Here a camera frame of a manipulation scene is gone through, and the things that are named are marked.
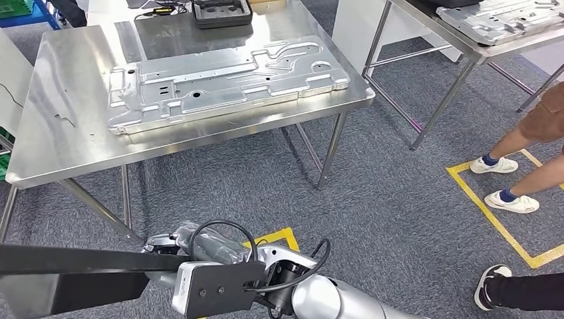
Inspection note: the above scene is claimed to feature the black plastic bracket part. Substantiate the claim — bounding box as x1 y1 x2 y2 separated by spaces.
0 244 192 319

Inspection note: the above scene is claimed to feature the black cable bundle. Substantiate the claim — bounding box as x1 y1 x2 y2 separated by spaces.
133 0 195 21

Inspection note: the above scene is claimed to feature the blue metal cart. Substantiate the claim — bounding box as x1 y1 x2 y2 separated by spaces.
0 0 62 31

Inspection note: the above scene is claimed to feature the black foam case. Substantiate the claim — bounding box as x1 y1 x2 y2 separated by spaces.
192 0 254 31
434 0 486 9

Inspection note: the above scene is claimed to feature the person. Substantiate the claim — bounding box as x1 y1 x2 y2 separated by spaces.
47 0 89 28
469 81 564 215
474 264 564 312

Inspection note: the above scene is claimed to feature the stamped silver metal panel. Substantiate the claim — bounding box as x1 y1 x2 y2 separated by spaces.
436 0 564 47
106 35 351 136

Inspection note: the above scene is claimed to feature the stainless steel workbench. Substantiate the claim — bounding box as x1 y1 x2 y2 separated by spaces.
362 0 564 152

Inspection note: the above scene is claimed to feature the white side table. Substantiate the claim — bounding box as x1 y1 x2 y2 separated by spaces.
0 28 35 135

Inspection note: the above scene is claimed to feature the white workbench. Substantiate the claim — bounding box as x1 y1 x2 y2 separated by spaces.
0 0 376 243

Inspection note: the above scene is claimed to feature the white partition panel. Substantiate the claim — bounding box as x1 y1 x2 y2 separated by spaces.
331 0 464 62

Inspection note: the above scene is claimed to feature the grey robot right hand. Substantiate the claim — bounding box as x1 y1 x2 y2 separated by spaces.
142 220 265 292

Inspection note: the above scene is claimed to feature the dark grey laptop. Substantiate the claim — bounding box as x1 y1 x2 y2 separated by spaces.
125 0 170 10

